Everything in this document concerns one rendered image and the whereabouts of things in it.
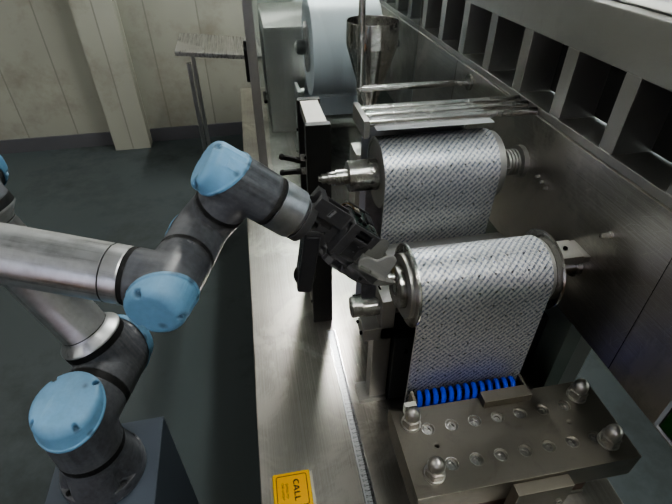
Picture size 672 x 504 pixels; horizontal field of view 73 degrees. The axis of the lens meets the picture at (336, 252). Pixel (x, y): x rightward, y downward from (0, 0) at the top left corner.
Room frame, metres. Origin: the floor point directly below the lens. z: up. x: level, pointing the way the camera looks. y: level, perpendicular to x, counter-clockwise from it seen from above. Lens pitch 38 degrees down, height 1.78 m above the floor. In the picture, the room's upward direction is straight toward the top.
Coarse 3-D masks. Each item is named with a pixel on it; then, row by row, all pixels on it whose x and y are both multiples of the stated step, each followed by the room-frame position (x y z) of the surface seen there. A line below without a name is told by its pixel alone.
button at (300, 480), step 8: (296, 472) 0.43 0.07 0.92; (304, 472) 0.43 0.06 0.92; (280, 480) 0.41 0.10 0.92; (288, 480) 0.41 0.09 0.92; (296, 480) 0.41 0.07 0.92; (304, 480) 0.41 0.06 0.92; (280, 488) 0.40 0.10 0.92; (288, 488) 0.40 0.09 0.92; (296, 488) 0.40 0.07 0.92; (304, 488) 0.40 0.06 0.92; (280, 496) 0.38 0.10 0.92; (288, 496) 0.38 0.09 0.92; (296, 496) 0.38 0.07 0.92; (304, 496) 0.38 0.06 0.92; (312, 496) 0.38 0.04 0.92
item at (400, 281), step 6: (396, 270) 0.59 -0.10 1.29; (402, 270) 0.59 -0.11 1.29; (396, 276) 0.58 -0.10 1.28; (402, 276) 0.58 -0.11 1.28; (396, 282) 0.58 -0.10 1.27; (402, 282) 0.57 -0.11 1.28; (390, 288) 0.61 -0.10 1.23; (396, 288) 0.58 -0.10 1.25; (402, 288) 0.56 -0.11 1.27; (390, 294) 0.60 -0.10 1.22; (396, 294) 0.58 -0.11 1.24; (402, 294) 0.56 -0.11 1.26; (396, 300) 0.57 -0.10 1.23; (402, 300) 0.55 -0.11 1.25; (396, 306) 0.57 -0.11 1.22; (402, 306) 0.56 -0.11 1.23
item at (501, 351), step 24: (456, 336) 0.55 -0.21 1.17; (480, 336) 0.55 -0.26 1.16; (504, 336) 0.56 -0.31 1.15; (528, 336) 0.57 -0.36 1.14; (432, 360) 0.54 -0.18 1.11; (456, 360) 0.55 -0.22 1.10; (480, 360) 0.56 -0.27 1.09; (504, 360) 0.57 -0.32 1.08; (408, 384) 0.53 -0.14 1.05; (432, 384) 0.54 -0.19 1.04
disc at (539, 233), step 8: (528, 232) 0.69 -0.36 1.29; (536, 232) 0.67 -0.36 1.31; (544, 232) 0.65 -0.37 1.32; (544, 240) 0.65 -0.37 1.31; (552, 240) 0.63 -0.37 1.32; (552, 248) 0.62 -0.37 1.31; (560, 256) 0.60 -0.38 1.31; (560, 264) 0.59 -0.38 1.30; (560, 272) 0.58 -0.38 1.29; (560, 280) 0.58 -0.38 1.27; (560, 288) 0.57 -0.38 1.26; (552, 296) 0.58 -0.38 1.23; (560, 296) 0.57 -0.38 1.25; (552, 304) 0.57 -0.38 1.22
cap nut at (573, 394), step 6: (576, 384) 0.52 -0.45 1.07; (582, 384) 0.52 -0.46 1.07; (588, 384) 0.52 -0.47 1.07; (570, 390) 0.52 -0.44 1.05; (576, 390) 0.51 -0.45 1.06; (582, 390) 0.51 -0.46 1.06; (570, 396) 0.52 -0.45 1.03; (576, 396) 0.51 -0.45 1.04; (582, 396) 0.51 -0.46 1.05; (576, 402) 0.51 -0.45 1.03; (582, 402) 0.50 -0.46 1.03
